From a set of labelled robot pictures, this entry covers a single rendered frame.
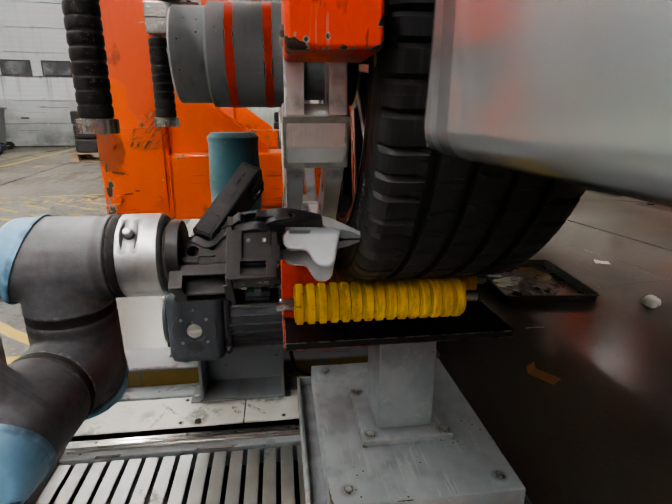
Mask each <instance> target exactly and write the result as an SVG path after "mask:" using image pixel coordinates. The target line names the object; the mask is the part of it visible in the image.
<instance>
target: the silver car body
mask: <svg viewBox="0 0 672 504"><path fill-rule="evenodd" d="M424 128H425V139H426V141H427V143H428V145H429V147H430V148H431V149H433V150H434V151H435V152H437V153H439V154H443V155H447V156H452V157H456V158H460V159H465V160H469V161H473V162H478V163H482V164H486V165H491V166H495V167H499V168H504V169H508V170H512V171H517V172H521V173H525V174H530V175H534V176H538V177H543V178H547V179H551V180H556V181H560V182H564V183H569V184H573V185H577V186H582V187H586V188H590V189H595V190H599V191H603V192H608V193H612V194H616V195H621V196H625V197H629V198H634V199H638V200H642V201H647V202H651V203H655V204H660V205H664V206H668V207H672V0H436V7H435V21H434V35H433V47H432V59H431V70H430V81H429V91H428V101H427V110H426V119H425V127H424Z"/></svg>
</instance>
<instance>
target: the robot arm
mask: <svg viewBox="0 0 672 504"><path fill-rule="evenodd" d="M263 191H264V182H263V178H262V171H261V169H260V168H258V167H255V166H253V165H250V164H248V163H245V162H242V164H241V165H240V166H239V168H238V169H237V170H236V172H235V173H234V174H233V176H232V177H231V178H230V180H229V181H228V183H227V184H226V185H225V187H224V188H223V189H222V191H221V192H220V193H219V195H218V196H217V197H216V199H215V200H214V201H213V203H212V204H211V205H210V207H209V208H208V209H207V211H206V212H205V213H204V215H203V216H202V217H201V219H200V220H199V221H198V223H197V224H196V225H195V227H194V228H193V233H194V235H195V236H192V237H189V234H188V229H187V226H186V224H185V222H184V221H171V219H170V217H169V216H168V215H167V214H165V213H141V214H111V215H71V216H51V215H49V214H43V215H40V216H38V217H23V218H16V219H13V220H10V221H8V222H7V223H5V224H4V225H3V226H2V227H1V228H0V300H1V301H3V302H6V303H7V304H11V305H14V304H18V303H20V305H21V310H22V315H23V318H24V323H25V328H26V332H27V336H28V341H29V345H30V347H29V349H28V350H27V351H26V352H24V353H23V354H22V355H21V356H20V357H19V358H18V359H16V360H14V361H13V362H12V363H11V364H9V365H6V364H5V363H3V362H2V361H0V504H23V503H24V502H25V501H26V500H27V499H28V498H29V497H30V496H31V495H32V493H33V492H34V491H35V490H36V488H37V487H38V486H39V484H40V483H41V482H43V481H44V480H45V479H46V478H47V477H48V476H49V475H50V474H51V472H52V471H53V469H54V467H55V465H56V461H57V459H58V458H59V456H60V455H61V453H62V452H63V451H64V449H65V448H66V446H67V445H68V443H69V442H70V441H71V439H72V438H73V436H74V435H75V433H76V432H77V430H78V429H79V428H80V426H81V425H82V423H83V422H84V420H87V419H90V418H93V417H96V416H98V415H100V414H102V413H104V412H106V411H107V410H109V409H110V408H111V407H112V406H113V405H115V404H116V403H117V402H118V401H119V400H120V399H121V398H122V397H123V395H124V393H125V391H126V389H127V386H128V371H129V366H128V360H127V358H126V356H125V352H124V346H123V339H122V333H121V327H120V320H119V314H118V308H117V302H116V298H122V297H143V296H165V295H169V294H170V293H171V294H173V295H174V301H175V303H177V302H198V301H219V300H231V301H232V305H233V306H238V305H258V304H278V303H279V294H278V287H279V286H280V285H281V263H280V260H282V259H284V261H285V262H286V263H287V264H288V265H291V266H305V267H306V268H307V269H308V270H309V272H310V273H311V275H312V276H313V278H314V279H315V280H316V281H322V282H323V281H327V280H329V279H330V278H331V277H332V274H333V269H334V264H335V259H336V254H337V249H339V248H343V247H347V246H350V245H352V244H355V243H358V242H359V241H360V237H361V235H360V231H358V230H356V229H354V228H352V227H350V226H347V225H345V224H343V223H341V222H338V221H336V220H334V219H331V218H328V217H324V216H321V215H320V214H317V213H313V212H308V211H303V210H298V209H292V208H274V209H266V210H262V209H256V210H253V211H250V210H251V208H252V207H253V206H254V204H255V203H256V201H257V200H258V199H259V197H260V196H261V194H262V192H263ZM280 233H284V235H283V237H282V235H279V234H280ZM255 289H261V293H262V296H269V300H260V301H246V294H248V293H255Z"/></svg>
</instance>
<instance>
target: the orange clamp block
mask: <svg viewBox="0 0 672 504"><path fill-rule="evenodd" d="M281 5H282V24H281V25H280V36H279V44H280V47H283V57H284V59H285V61H288V62H337V63H360V62H363V61H364V60H366V59H367V58H369V57H371V56H372V55H374V54H376V53H377V52H379V51H380V50H381V49H382V48H383V46H384V20H385V0H281Z"/></svg>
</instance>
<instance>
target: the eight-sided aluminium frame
mask: <svg viewBox="0 0 672 504"><path fill-rule="evenodd" d="M283 82H284V104H282V105H281V107H280V110H279V111H278V112H279V141H280V142H281V154H282V178H283V194H282V208H292V209H298V210H303V211H308V212H313V213H317V214H320V215H321V216H324V217H328V218H331V219H334V220H336V214H337V208H338V201H339V195H340V189H341V183H342V177H343V170H344V168H346V167H347V165H348V151H349V137H350V123H351V116H350V114H349V111H348V63H337V62H325V104H310V100H305V101H304V75H303V62H288V61H285V59H284V57H283ZM314 168H321V177H320V188H319V198H318V194H316V183H315V171H314ZM303 179H304V185H305V194H303Z"/></svg>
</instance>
